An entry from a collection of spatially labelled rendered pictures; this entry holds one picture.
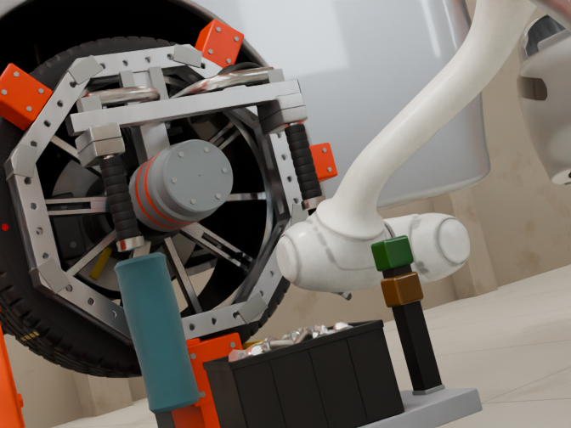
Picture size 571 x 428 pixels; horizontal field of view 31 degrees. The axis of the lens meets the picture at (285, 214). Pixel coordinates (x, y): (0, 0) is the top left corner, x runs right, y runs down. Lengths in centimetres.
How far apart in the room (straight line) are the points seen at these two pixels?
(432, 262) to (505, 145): 964
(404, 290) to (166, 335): 51
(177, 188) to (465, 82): 55
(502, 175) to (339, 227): 958
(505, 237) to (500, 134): 112
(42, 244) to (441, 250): 69
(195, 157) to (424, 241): 45
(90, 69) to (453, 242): 75
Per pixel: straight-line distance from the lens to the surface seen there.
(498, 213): 1085
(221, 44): 200
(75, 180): 211
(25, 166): 182
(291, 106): 178
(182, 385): 172
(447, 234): 153
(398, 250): 136
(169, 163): 174
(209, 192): 176
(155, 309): 171
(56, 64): 197
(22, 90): 185
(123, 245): 161
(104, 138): 163
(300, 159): 176
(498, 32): 143
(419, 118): 144
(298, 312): 905
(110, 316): 186
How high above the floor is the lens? 65
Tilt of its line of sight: 3 degrees up
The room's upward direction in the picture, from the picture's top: 15 degrees counter-clockwise
